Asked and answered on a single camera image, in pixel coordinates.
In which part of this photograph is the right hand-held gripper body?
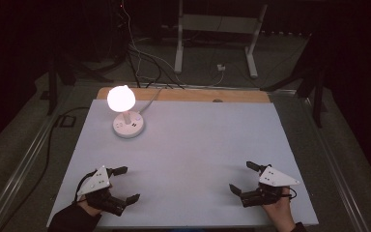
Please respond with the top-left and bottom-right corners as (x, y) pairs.
(239, 165), (300, 209)

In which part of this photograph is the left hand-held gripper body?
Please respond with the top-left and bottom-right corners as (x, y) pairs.
(76, 164), (128, 218)

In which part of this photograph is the person's left hand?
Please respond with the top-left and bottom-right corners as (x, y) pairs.
(76, 196), (103, 218)

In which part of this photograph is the person's right hand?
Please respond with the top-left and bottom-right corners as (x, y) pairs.
(262, 187), (297, 232)

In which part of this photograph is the white table mat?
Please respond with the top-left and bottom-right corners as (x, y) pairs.
(46, 99), (320, 229)

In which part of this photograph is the white round table lamp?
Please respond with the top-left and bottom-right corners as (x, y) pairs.
(106, 84), (145, 139)

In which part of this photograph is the black tripod stand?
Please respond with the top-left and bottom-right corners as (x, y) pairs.
(40, 52), (114, 116)
(260, 32), (329, 129)

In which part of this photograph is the wooden table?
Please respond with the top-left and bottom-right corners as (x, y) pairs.
(96, 86), (271, 104)

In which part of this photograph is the white metal stand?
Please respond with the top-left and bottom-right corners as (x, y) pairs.
(173, 0), (270, 79)

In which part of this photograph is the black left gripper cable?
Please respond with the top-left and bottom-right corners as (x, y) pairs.
(73, 171), (99, 205)

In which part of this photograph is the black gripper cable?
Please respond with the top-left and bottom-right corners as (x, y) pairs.
(283, 187), (299, 200)
(73, 171), (99, 205)

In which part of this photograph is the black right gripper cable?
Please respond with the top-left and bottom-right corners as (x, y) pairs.
(283, 187), (299, 200)

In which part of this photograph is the long black cable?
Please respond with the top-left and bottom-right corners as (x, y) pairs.
(0, 106), (91, 232)

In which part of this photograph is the metal floor rail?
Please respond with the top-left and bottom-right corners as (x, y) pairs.
(0, 91), (67, 232)
(300, 96), (371, 232)

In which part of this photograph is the black square frame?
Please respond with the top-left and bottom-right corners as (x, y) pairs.
(58, 115), (77, 129)

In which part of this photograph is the white lamp cable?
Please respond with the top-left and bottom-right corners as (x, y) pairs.
(137, 86), (167, 114)

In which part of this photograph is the black floor cable bundle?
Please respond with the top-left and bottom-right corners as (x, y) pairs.
(126, 44), (186, 90)

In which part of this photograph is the thin white floor cable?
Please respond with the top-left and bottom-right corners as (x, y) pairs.
(121, 0), (224, 88)

